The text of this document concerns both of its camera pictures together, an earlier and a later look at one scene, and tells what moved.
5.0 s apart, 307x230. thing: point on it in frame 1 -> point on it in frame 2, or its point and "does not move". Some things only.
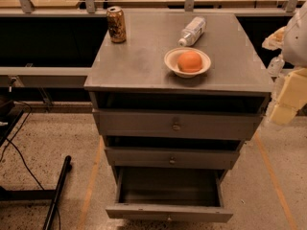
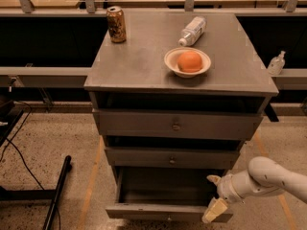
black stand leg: [40, 195] does not move
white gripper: [295, 43] -> [224, 187]
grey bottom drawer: [170, 195] does not move
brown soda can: [116, 24] does not move
